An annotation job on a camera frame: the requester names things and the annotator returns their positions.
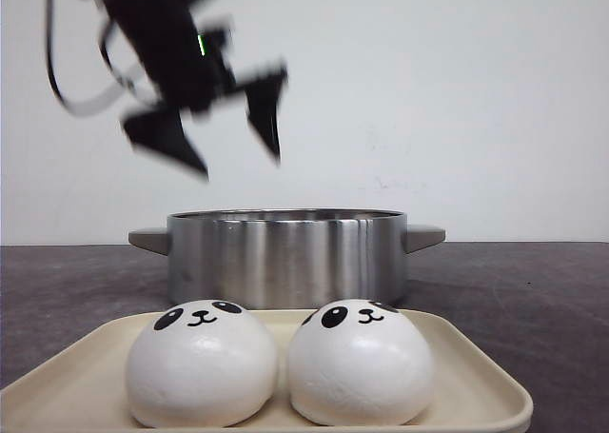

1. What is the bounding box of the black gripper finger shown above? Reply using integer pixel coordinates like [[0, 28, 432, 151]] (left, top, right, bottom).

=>
[[122, 104, 208, 180], [236, 63, 287, 163]]

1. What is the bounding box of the cream rectangular tray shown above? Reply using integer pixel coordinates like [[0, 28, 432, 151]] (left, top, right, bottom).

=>
[[1, 310, 534, 432]]

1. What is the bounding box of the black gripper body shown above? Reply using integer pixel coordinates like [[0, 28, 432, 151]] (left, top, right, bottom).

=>
[[102, 0, 239, 113]]

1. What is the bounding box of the panda bun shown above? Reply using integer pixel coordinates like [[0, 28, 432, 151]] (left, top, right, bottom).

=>
[[286, 299, 436, 426], [125, 299, 279, 428]]

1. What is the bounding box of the stainless steel pot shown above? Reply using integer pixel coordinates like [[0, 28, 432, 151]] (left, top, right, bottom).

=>
[[128, 208, 445, 309]]

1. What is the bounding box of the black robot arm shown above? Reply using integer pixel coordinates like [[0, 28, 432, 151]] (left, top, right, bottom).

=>
[[99, 0, 287, 176]]

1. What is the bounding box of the black cable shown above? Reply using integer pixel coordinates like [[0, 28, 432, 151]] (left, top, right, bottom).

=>
[[44, 0, 144, 118]]

